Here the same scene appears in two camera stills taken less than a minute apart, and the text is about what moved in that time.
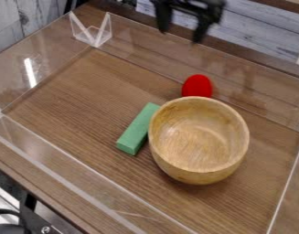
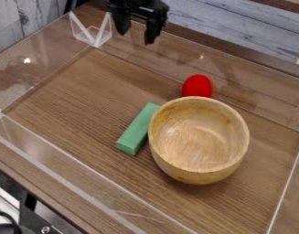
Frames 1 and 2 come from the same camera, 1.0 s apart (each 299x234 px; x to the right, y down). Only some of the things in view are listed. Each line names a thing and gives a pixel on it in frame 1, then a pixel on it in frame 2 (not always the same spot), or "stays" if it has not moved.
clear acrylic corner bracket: [93, 35] stays
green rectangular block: [133, 138] stays
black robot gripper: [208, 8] to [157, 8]
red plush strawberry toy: [197, 86] stays
